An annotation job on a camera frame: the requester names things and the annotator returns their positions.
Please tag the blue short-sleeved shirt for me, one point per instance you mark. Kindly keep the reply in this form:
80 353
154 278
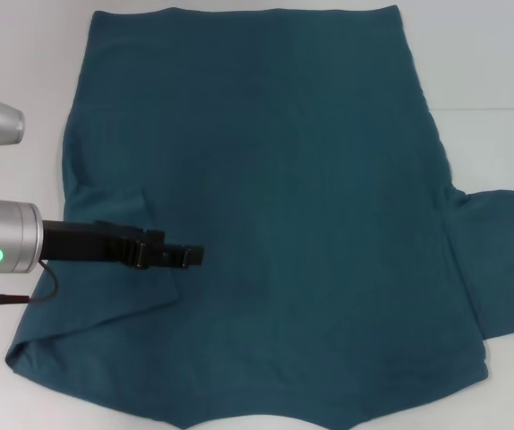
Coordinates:
284 179

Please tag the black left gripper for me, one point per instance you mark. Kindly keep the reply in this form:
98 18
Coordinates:
87 244

